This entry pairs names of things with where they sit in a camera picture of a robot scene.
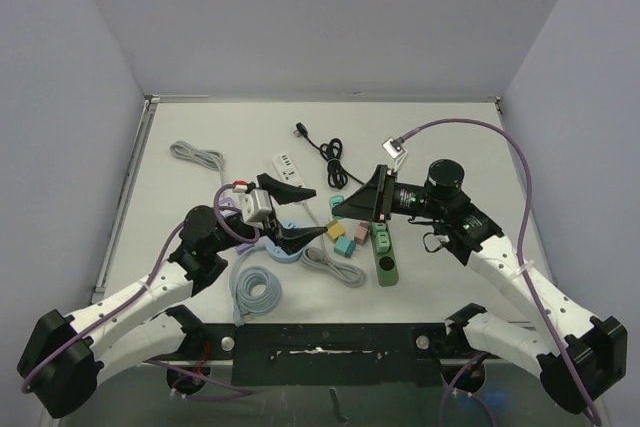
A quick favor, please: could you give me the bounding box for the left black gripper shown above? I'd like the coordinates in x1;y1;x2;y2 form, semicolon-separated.
211;176;326;252

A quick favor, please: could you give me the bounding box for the pink charger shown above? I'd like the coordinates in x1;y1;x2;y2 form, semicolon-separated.
354;222;370;245

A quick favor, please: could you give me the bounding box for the yellow charger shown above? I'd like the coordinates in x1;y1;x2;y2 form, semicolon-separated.
326;220;346;243

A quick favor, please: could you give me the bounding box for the green charger top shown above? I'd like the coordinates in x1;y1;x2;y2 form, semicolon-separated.
374;230;391;254

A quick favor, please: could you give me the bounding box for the green charger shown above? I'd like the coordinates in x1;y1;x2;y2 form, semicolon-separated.
370;222;387;233
374;230;391;254

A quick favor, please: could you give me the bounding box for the teal charger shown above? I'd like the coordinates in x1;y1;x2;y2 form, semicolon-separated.
328;195;344;210
333;236;356;258

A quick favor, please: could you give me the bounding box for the green power strip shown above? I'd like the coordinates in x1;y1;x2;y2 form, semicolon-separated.
369;223;399;287

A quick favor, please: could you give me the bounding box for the green charger bottom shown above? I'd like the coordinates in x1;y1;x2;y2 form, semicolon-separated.
370;222;387;233

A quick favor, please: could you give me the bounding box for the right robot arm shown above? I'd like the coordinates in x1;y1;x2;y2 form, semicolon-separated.
332;159;628;414

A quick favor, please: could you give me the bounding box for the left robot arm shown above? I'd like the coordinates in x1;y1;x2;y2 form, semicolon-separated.
17;173;326;419

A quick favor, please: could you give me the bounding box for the round blue power strip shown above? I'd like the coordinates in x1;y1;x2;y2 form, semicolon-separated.
263;218;309;264

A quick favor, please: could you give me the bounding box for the white power strip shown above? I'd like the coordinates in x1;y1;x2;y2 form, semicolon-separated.
272;153;307;188

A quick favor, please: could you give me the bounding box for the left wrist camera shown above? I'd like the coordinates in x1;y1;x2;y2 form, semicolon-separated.
232;181;274;227

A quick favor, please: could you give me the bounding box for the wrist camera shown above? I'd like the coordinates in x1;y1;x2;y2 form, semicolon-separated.
232;181;274;227
382;137;407;173

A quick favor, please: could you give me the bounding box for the black power cable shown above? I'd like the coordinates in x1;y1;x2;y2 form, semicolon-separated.
291;120;369;193

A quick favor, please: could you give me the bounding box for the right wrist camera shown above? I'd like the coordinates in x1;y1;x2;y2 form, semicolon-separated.
382;137;407;173

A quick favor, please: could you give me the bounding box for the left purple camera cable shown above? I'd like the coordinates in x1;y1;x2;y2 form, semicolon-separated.
19;181;261;393

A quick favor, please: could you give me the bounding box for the purple camera cable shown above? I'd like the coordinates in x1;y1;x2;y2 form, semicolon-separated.
394;118;604;423
19;181;261;393

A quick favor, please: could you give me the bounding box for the grey cable of white strip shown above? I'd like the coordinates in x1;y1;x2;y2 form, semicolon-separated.
299;200;369;288

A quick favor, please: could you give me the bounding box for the blue coiled cable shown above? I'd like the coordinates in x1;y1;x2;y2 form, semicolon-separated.
228;245;282;327

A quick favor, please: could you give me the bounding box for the grey cable of purple strip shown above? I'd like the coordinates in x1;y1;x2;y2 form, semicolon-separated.
169;141;227;193

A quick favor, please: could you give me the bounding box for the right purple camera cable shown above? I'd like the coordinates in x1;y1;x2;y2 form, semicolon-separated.
394;118;604;423

